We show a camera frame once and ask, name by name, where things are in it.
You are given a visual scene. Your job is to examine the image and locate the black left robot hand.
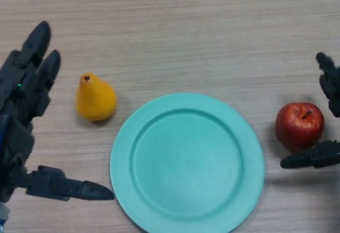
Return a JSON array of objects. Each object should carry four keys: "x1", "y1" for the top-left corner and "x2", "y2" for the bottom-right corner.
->
[{"x1": 0, "y1": 21, "x2": 115, "y2": 203}]

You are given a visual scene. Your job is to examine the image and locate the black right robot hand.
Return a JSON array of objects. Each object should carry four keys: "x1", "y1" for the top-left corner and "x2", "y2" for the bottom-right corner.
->
[{"x1": 280, "y1": 51, "x2": 340, "y2": 169}]

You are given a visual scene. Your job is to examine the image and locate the red apple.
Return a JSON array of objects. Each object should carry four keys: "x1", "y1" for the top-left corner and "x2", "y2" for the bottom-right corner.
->
[{"x1": 275, "y1": 102, "x2": 325, "y2": 153}]

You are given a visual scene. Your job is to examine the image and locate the green round plate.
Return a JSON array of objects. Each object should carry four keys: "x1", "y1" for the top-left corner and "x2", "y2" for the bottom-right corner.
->
[{"x1": 109, "y1": 92, "x2": 266, "y2": 233}]

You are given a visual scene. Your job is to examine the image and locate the yellow pear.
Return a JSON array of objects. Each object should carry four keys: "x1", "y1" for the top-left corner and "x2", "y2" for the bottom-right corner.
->
[{"x1": 75, "y1": 73, "x2": 118, "y2": 122}]

